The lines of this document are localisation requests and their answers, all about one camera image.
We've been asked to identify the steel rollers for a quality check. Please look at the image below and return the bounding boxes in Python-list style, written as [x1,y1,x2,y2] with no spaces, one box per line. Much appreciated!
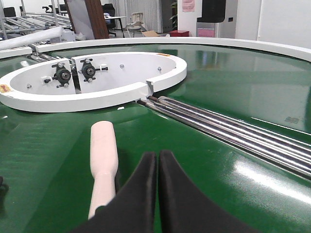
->
[137,96,311,180]
[26,44,66,63]

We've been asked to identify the brown wooden door panel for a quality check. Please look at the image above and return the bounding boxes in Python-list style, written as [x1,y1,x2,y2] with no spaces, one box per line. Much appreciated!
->
[64,0,109,40]

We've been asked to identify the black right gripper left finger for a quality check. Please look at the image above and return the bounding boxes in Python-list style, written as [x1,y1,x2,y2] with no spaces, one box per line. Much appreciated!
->
[71,152,156,233]

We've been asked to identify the green conveyor belt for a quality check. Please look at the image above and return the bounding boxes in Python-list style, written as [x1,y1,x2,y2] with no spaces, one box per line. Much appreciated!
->
[0,44,311,233]

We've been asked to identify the black bearing left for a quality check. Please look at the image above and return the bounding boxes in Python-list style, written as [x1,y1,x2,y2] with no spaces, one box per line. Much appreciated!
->
[42,62,71,88]

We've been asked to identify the cardboard box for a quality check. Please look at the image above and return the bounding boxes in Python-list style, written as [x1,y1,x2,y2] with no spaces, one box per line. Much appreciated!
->
[142,31,161,37]

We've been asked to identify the metal roller rack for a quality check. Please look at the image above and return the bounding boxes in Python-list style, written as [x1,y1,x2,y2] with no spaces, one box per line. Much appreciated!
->
[0,0,71,39]

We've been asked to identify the pink hand brush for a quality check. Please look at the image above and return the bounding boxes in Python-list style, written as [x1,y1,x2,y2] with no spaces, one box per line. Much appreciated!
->
[88,121,119,219]

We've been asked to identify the white office chair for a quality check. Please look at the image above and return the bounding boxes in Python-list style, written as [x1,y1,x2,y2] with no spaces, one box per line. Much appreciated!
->
[125,12,144,37]

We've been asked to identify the black cable bundle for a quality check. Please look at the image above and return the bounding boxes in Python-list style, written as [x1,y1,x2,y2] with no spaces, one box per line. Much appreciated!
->
[0,176,9,197]

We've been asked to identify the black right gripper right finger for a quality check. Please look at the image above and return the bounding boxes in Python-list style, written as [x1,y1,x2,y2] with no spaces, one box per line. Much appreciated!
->
[158,150,257,233]

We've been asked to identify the orange warning sticker left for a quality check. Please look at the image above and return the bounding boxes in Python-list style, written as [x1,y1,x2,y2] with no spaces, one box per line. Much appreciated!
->
[0,84,11,93]

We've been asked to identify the black bearing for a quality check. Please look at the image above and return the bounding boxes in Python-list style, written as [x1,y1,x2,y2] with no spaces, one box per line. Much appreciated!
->
[42,62,71,88]
[80,59,108,83]

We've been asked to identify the steel rollers far left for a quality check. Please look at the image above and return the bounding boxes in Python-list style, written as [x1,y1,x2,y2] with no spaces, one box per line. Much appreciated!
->
[26,44,66,63]

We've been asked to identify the steel rollers right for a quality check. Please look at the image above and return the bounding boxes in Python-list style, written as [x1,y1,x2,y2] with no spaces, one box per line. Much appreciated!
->
[137,96,311,180]

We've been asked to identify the black bearing right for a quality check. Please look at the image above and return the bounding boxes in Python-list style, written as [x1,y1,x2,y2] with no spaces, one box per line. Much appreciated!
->
[80,59,108,83]

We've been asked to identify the white outer conveyor rim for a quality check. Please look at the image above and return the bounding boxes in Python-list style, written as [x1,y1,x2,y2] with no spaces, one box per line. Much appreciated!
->
[0,26,311,62]

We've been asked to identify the white pink kiosk machine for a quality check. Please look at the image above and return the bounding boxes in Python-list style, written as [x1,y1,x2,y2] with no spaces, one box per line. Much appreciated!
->
[196,0,238,38]

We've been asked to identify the white inner conveyor ring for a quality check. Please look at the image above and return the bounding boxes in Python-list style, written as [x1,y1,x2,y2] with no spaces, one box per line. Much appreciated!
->
[0,51,188,113]

